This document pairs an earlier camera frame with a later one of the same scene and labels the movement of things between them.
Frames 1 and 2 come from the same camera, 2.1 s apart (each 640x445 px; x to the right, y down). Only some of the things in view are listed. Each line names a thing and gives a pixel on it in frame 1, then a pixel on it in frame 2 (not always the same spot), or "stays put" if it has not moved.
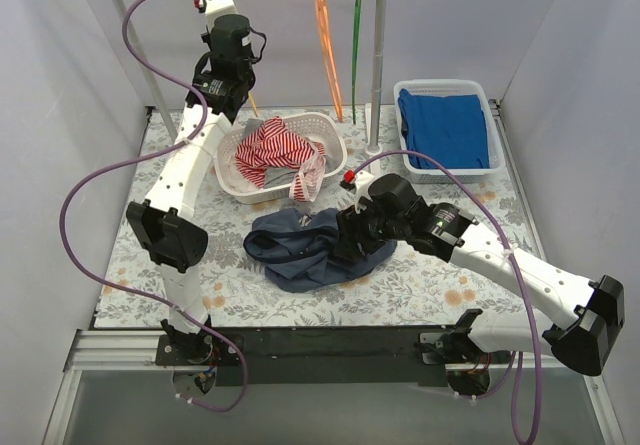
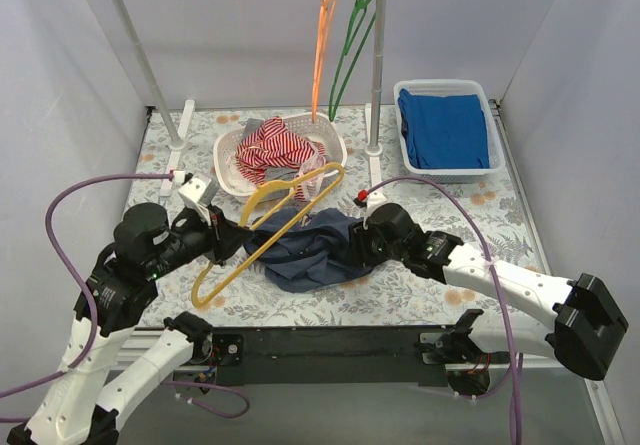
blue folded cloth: [449, 130] stays put
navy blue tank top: [302, 254] stays put
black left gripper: [228, 44] → [222, 240]
